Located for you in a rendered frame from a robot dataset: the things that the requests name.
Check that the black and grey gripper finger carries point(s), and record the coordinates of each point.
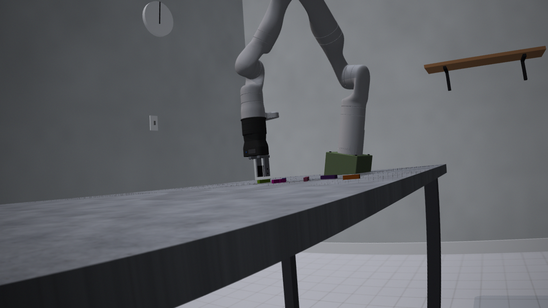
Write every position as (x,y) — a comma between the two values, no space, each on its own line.
(266,169)
(259,171)

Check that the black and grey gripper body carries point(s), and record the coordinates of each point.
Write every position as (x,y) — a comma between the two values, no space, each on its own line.
(253,120)

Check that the orange rod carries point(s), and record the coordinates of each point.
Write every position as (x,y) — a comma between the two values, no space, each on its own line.
(347,177)

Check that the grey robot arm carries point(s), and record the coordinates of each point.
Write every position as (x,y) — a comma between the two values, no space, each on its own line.
(331,39)

